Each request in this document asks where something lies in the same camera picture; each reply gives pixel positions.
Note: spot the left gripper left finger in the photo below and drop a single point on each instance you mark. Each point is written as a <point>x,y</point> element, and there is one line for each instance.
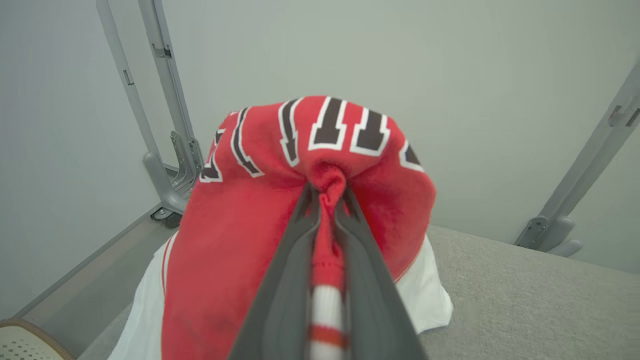
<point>290,280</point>

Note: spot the grey metal frame post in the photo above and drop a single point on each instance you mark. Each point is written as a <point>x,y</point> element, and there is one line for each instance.
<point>170,85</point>
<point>131,95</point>
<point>585,170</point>

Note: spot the red basketball jersey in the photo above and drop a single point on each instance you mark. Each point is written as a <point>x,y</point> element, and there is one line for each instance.
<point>235,240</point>

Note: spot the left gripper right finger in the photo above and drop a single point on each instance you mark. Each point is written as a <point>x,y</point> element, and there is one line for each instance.
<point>372,300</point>

